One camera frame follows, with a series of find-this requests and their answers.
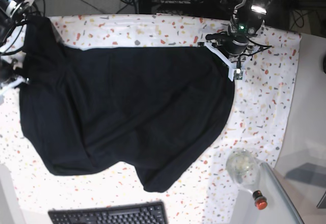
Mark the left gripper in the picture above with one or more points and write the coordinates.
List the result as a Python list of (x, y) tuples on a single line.
[(233, 49)]

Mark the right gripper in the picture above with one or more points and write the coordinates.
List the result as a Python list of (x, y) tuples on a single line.
[(11, 75)]

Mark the black t-shirt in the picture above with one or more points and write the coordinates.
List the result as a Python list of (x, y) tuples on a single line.
[(156, 108)]

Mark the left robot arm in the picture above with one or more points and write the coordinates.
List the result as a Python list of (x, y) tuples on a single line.
[(249, 14)]

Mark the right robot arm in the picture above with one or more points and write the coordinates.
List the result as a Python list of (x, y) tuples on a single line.
[(13, 15)]

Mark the terrazzo pattern tablecloth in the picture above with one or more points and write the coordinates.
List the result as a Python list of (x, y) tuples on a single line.
[(205, 192)]

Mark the clear glass bottle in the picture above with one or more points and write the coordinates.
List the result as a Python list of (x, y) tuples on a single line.
[(244, 170)]

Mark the red bottle cap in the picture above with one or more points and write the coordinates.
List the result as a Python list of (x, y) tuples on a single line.
[(260, 200)]

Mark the black computer keyboard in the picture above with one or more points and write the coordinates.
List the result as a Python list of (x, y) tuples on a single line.
[(152, 212)]

